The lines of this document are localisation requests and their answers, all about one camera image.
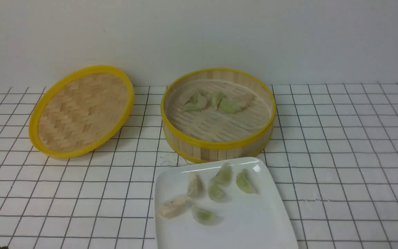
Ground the pale dumpling steamer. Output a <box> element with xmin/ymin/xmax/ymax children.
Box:
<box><xmin>235</xmin><ymin>93</ymin><xmax>254</xmax><ymax>109</ymax></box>

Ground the green dumpling steamer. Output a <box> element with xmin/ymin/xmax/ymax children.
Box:
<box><xmin>218</xmin><ymin>98</ymin><xmax>242</xmax><ymax>114</ymax></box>
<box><xmin>210</xmin><ymin>91</ymin><xmax>226</xmax><ymax>110</ymax></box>
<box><xmin>183</xmin><ymin>91</ymin><xmax>209</xmax><ymax>111</ymax></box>

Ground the pale dumpling on plate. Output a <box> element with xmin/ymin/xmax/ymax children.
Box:
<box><xmin>187</xmin><ymin>173</ymin><xmax>204</xmax><ymax>198</ymax></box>

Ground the beige dumpling plate left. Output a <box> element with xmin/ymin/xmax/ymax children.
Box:
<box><xmin>156</xmin><ymin>196</ymin><xmax>190</xmax><ymax>219</ymax></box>

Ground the green dumpling plate bottom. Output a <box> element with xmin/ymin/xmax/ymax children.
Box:
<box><xmin>191</xmin><ymin>205</ymin><xmax>218</xmax><ymax>225</ymax></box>

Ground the white square plate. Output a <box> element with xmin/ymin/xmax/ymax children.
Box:
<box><xmin>154</xmin><ymin>157</ymin><xmax>299</xmax><ymax>249</ymax></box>

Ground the yellow-rimmed bamboo steamer basket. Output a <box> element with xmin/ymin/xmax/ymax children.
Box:
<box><xmin>161</xmin><ymin>68</ymin><xmax>277</xmax><ymax>163</ymax></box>

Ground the yellow-rimmed bamboo steamer lid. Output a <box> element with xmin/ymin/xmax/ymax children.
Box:
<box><xmin>29</xmin><ymin>66</ymin><xmax>135</xmax><ymax>158</ymax></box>

